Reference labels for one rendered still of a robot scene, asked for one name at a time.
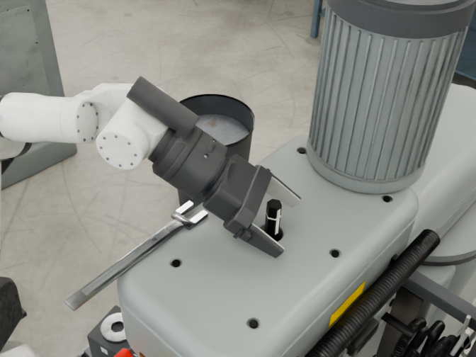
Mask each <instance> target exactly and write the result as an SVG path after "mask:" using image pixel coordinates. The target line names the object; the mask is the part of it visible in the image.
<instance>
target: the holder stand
mask: <svg viewBox="0 0 476 357"><path fill-rule="evenodd" d="M87 339H88V342H89V346H90V349H91V355H92V357H114V355H116V354H117V353H118V352H119V351H120V350H121V349H123V348H124V349H129V348H130V345H129V343H128V340H127V339H126V335H125V330H124V325H123V318H122V313H121V308H120V307H118V306H117V305H115V306H114V307H113V308H112V309H111V310H110V312H109V313H108V314H107V315H106V316H105V317H104V318H103V319H102V320H101V321H100V322H99V323H98V324H97V325H96V326H95V327H94V328H93V329H92V330H91V332H90V333H89V334H88V335H87Z"/></svg>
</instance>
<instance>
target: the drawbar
mask: <svg viewBox="0 0 476 357"><path fill-rule="evenodd" d="M281 208H282V205H281V202H280V201H279V200H276V199H271V200H269V201H268V202H267V206H266V213H267V215H266V222H265V230H264V232H265V233H266V234H268V235H269V236H270V237H272V238H273V239H274V240H275V241H278V234H279V227H280V221H281V218H280V219H279V226H278V233H277V234H276V235H275V233H276V220H270V219H268V218H267V216H268V217H270V218H273V219H276V218H277V213H278V210H280V216H281Z"/></svg>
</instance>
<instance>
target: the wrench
mask: <svg viewBox="0 0 476 357"><path fill-rule="evenodd" d="M192 208H193V203H192V202H191V201H188V202H187V203H185V204H184V205H182V206H181V207H180V208H179V209H178V210H176V212H174V213H173V214H171V218H172V219H173V220H172V221H171V222H170V223H168V224H167V225H165V226H164V227H163V228H161V229H160V230H159V231H158V232H156V233H155V234H153V235H152V236H151V237H149V238H148V239H146V240H145V241H144V242H143V243H141V244H140V245H139V246H137V247H136V248H134V249H133V250H132V251H131V252H129V253H128V254H126V255H125V256H124V257H123V258H121V259H120V260H118V261H117V262H115V263H114V264H113V265H112V266H110V267H109V268H107V269H106V270H105V271H104V272H103V273H101V274H100V275H98V276H97V277H95V278H94V279H93V280H92V281H90V282H89V283H87V284H86V285H85V286H84V287H82V288H81V289H79V290H78V291H76V292H75V293H74V294H73V295H71V296H70V297H68V298H67V299H66V300H65V301H64V303H65V305H67V306H68V307H69V308H70V309H71V310H72V311H75V310H77V309H78V308H80V307H81V306H82V305H83V304H84V303H86V302H87V301H89V300H90V299H91V298H92V297H93V296H95V295H96V294H98V293H99V292H101V291H102V290H103V289H104V288H105V287H107V286H108V285H110V284H111V283H112V282H113V281H114V280H116V279H117V278H119V277H120V276H121V275H123V274H124V273H125V272H126V271H128V270H129V269H130V268H132V267H133V266H134V265H135V264H137V263H138V262H139V261H141V260H142V259H143V258H144V257H146V256H147V255H148V254H150V253H151V252H153V251H154V250H155V249H156V248H158V247H159V246H160V245H162V244H163V243H164V242H165V241H167V240H168V239H169V238H171V237H172V236H174V235H175V234H176V233H177V232H179V231H180V230H181V229H183V227H185V228H186V229H187V230H190V229H191V228H193V227H195V226H196V225H197V224H199V223H200V222H201V221H203V220H204V219H205V218H206V217H208V212H206V211H204V210H203V211H201V212H200V213H198V214H197V215H196V216H195V217H193V218H192V219H190V220H188V219H186V218H185V217H184V216H183V215H184V214H186V213H187V212H188V211H189V210H191V209H192Z"/></svg>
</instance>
